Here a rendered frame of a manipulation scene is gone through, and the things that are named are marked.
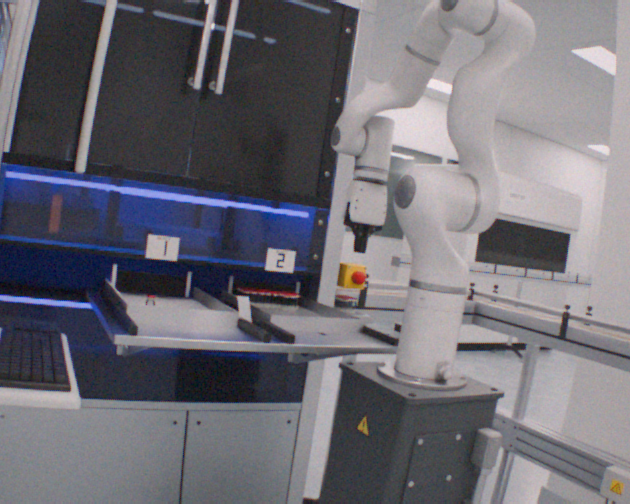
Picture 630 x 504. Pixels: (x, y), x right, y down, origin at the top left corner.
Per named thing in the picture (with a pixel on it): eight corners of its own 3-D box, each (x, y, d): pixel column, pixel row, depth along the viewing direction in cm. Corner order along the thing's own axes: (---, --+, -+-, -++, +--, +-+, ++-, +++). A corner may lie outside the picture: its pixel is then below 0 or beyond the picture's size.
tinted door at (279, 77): (186, 176, 153) (224, -31, 150) (329, 199, 174) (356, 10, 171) (187, 176, 153) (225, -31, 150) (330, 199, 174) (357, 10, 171)
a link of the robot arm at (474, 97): (407, 219, 122) (464, 229, 130) (443, 234, 112) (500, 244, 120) (458, -11, 113) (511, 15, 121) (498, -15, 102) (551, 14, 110)
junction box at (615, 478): (597, 494, 158) (605, 467, 157) (606, 491, 160) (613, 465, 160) (628, 508, 147) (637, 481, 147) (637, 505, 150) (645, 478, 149)
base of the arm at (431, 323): (484, 388, 117) (501, 299, 116) (413, 392, 107) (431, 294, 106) (428, 364, 133) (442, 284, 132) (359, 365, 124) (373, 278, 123)
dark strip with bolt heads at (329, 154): (305, 270, 172) (344, 6, 168) (318, 271, 175) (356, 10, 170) (307, 270, 171) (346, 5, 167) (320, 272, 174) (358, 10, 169)
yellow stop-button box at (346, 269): (331, 284, 184) (335, 260, 183) (351, 286, 187) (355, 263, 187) (344, 288, 177) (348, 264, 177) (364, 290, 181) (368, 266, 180)
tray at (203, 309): (104, 291, 153) (105, 278, 152) (194, 299, 165) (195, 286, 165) (126, 319, 123) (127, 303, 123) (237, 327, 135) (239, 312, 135)
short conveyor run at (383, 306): (316, 319, 186) (323, 269, 185) (294, 309, 199) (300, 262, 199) (474, 326, 219) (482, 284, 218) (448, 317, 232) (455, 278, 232)
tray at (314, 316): (220, 301, 169) (221, 289, 168) (300, 307, 181) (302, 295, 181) (269, 329, 139) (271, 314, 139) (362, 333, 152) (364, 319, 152)
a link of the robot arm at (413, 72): (391, 45, 121) (334, 159, 138) (447, 66, 129) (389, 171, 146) (375, 30, 127) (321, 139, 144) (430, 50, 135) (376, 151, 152)
